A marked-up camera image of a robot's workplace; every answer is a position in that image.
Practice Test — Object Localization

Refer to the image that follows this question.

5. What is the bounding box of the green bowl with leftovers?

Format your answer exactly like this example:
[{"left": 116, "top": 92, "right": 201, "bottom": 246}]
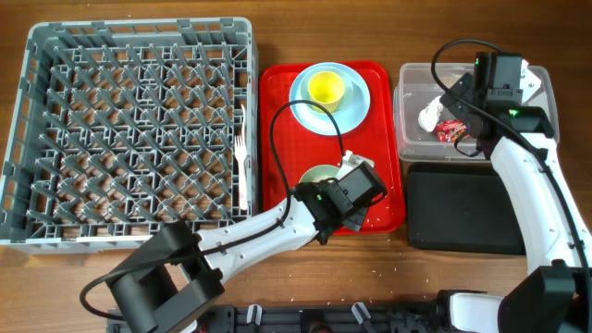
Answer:
[{"left": 299, "top": 165, "right": 339, "bottom": 183}]

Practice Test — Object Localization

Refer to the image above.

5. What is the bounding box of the red plastic tray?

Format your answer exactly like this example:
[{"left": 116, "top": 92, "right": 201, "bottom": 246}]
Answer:
[{"left": 258, "top": 61, "right": 406, "bottom": 234}]

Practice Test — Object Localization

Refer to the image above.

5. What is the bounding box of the light blue plate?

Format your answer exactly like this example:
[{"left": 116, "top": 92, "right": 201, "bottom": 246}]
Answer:
[{"left": 289, "top": 62, "right": 371, "bottom": 136}]

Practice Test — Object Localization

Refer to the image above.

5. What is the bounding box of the white tissue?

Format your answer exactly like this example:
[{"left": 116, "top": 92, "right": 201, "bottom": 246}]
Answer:
[{"left": 418, "top": 96, "right": 443, "bottom": 132}]

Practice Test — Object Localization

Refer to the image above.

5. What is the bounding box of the yellow plastic cup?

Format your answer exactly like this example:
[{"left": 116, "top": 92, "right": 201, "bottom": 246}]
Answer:
[{"left": 307, "top": 70, "right": 346, "bottom": 113}]

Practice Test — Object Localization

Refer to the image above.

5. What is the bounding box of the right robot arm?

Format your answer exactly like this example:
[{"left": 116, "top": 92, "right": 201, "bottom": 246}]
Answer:
[{"left": 443, "top": 52, "right": 591, "bottom": 332}]

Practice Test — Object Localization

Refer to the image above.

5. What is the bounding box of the red snack wrapper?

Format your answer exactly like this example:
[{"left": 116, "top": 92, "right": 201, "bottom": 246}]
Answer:
[{"left": 435, "top": 119, "right": 467, "bottom": 142}]

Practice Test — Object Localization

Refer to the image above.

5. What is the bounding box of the grey dishwasher rack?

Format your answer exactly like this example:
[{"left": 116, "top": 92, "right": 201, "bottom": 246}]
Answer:
[{"left": 1, "top": 17, "right": 259, "bottom": 254}]

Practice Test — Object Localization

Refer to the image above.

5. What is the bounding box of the black tray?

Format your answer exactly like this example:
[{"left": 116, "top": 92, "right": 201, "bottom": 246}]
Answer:
[{"left": 406, "top": 163, "right": 525, "bottom": 255}]

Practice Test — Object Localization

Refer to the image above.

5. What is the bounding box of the clear plastic bin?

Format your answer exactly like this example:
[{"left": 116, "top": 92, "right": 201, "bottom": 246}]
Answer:
[{"left": 393, "top": 63, "right": 560, "bottom": 164}]

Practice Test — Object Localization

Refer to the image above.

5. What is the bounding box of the white plastic spoon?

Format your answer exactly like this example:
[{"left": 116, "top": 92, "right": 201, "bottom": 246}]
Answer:
[{"left": 240, "top": 104, "right": 248, "bottom": 142}]

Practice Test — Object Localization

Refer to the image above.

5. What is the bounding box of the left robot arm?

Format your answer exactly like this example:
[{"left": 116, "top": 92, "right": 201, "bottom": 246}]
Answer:
[{"left": 106, "top": 162, "right": 387, "bottom": 332}]

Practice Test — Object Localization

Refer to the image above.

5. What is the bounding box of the white plastic fork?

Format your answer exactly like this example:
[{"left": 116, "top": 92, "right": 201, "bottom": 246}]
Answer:
[{"left": 234, "top": 135, "right": 248, "bottom": 211}]

